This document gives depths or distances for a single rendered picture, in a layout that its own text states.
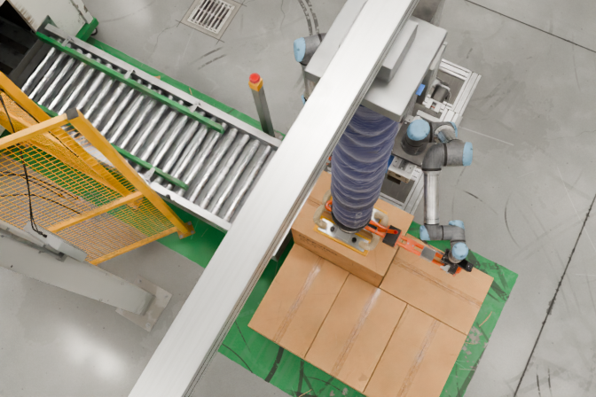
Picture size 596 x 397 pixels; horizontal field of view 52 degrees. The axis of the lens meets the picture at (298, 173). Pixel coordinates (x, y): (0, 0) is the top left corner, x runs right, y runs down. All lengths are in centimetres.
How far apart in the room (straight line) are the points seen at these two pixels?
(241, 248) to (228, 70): 376
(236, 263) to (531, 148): 379
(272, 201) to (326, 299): 251
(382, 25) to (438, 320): 262
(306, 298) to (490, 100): 220
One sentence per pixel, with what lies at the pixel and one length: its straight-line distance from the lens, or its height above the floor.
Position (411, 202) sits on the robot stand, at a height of 23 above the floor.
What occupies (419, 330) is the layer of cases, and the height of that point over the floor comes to 54.
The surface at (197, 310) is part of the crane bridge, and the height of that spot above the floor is 305.
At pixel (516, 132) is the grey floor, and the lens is 495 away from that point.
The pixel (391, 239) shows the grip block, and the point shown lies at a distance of 339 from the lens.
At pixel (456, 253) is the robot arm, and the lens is 308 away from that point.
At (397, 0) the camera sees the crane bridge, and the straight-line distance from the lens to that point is 163.
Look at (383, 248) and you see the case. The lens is 353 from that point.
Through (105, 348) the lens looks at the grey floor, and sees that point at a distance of 467.
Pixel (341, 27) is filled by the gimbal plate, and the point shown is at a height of 287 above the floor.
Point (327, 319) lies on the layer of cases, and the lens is 386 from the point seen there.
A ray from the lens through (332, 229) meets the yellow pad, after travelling 349.
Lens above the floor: 439
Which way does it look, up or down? 71 degrees down
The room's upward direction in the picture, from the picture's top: 9 degrees counter-clockwise
